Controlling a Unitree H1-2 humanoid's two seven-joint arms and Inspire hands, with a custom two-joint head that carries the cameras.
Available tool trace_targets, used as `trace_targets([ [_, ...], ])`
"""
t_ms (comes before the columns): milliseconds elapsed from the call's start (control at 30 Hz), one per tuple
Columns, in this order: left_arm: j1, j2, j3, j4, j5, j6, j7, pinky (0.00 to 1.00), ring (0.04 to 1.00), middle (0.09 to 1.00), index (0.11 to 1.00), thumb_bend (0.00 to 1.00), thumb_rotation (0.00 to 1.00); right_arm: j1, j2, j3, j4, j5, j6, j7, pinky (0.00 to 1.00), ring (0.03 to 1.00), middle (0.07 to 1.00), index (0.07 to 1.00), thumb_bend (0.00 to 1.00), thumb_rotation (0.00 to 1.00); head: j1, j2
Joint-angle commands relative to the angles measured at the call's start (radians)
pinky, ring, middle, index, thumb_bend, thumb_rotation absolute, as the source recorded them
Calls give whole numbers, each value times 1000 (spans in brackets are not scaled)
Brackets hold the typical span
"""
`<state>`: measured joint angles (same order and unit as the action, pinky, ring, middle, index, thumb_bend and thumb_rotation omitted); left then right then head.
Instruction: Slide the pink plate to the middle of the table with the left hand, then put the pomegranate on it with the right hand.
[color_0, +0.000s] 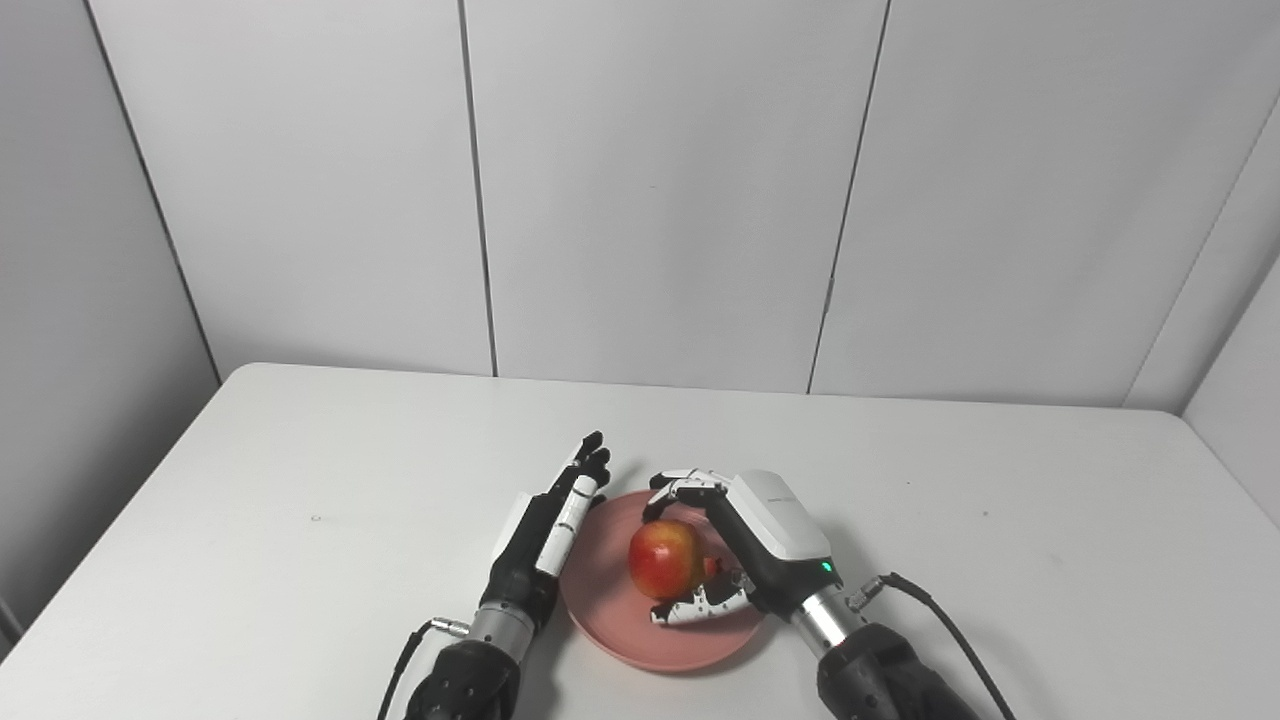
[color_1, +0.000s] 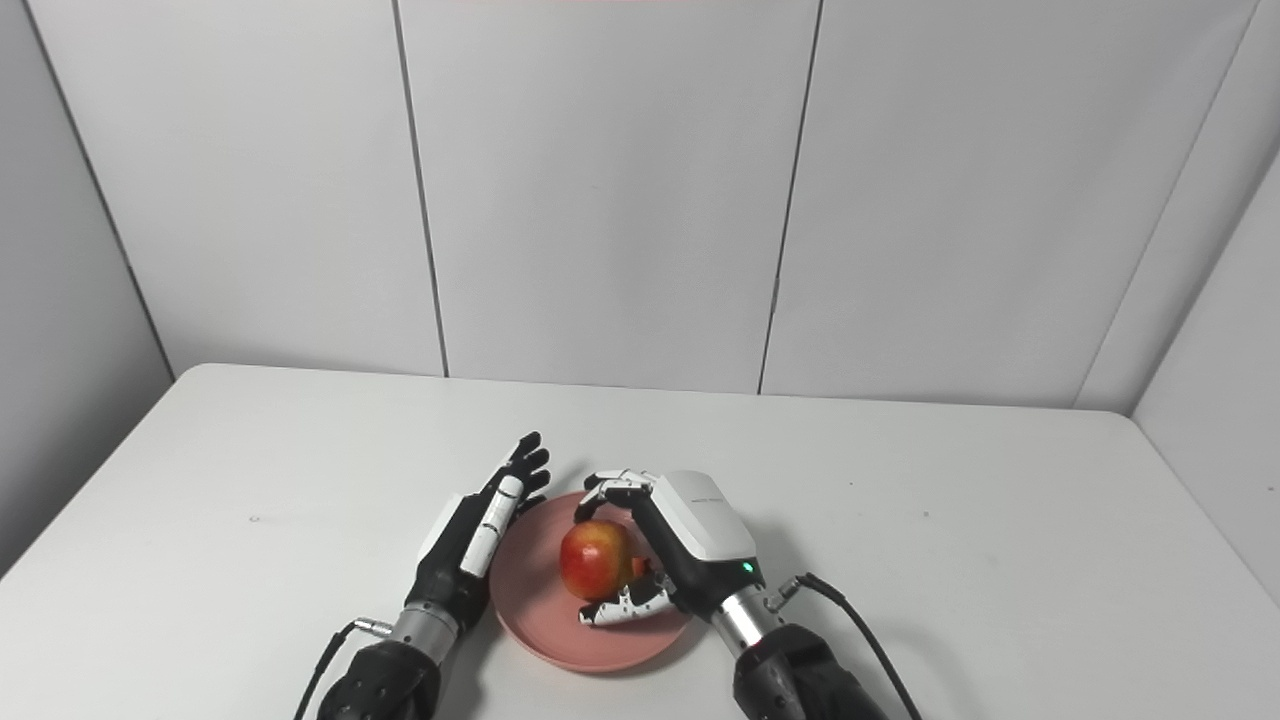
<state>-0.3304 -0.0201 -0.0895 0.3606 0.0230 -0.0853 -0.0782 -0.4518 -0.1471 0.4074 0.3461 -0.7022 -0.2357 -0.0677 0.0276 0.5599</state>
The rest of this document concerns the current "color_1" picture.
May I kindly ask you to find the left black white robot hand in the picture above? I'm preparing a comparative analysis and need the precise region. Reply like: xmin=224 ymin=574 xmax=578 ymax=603
xmin=404 ymin=431 xmax=552 ymax=633

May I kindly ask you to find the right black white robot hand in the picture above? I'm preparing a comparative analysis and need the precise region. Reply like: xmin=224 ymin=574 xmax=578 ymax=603
xmin=573 ymin=469 xmax=766 ymax=629

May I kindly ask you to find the pink round plate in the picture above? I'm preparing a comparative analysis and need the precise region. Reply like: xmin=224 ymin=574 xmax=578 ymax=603
xmin=489 ymin=489 xmax=696 ymax=674

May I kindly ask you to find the red yellow pomegranate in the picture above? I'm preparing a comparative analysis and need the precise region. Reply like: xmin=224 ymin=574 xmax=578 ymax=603
xmin=559 ymin=519 xmax=649 ymax=602

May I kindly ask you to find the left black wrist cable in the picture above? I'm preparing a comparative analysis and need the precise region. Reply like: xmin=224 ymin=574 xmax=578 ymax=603
xmin=293 ymin=617 xmax=393 ymax=720

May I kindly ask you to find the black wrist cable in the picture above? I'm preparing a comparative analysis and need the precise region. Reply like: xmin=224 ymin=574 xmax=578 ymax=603
xmin=293 ymin=617 xmax=393 ymax=720
xmin=765 ymin=572 xmax=924 ymax=720

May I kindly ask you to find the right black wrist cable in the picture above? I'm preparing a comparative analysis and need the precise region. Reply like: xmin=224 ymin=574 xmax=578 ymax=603
xmin=765 ymin=572 xmax=924 ymax=720

